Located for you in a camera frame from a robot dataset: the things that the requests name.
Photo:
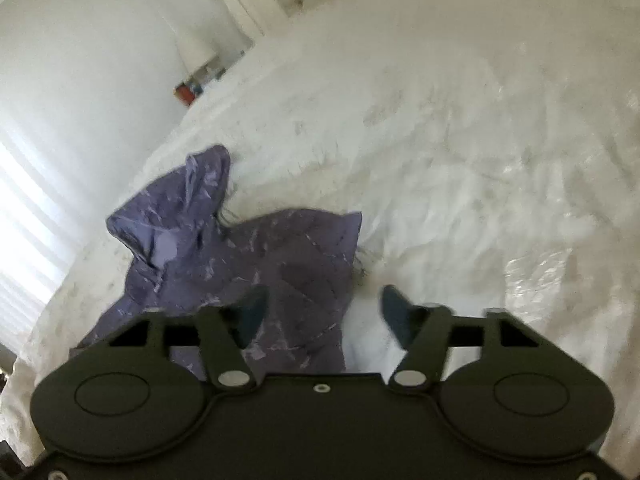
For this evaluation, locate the white window blinds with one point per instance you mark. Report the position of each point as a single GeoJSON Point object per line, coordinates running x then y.
{"type": "Point", "coordinates": [30, 240]}

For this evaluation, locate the red and blue nightstand clutter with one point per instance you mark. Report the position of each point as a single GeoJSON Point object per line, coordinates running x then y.
{"type": "Point", "coordinates": [189, 91]}

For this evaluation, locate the white bed cover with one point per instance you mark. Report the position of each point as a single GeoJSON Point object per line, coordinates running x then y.
{"type": "Point", "coordinates": [450, 135]}

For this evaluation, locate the white table lamp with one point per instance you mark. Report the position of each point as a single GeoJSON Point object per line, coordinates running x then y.
{"type": "Point", "coordinates": [194, 50]}

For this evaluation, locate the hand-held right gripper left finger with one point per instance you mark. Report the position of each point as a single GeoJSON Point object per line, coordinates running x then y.
{"type": "Point", "coordinates": [253, 312]}

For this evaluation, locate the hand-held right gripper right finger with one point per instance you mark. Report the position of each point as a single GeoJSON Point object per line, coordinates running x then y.
{"type": "Point", "coordinates": [395, 316]}

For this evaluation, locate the purple patterned garment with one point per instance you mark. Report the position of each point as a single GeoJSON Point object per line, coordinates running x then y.
{"type": "Point", "coordinates": [290, 265]}

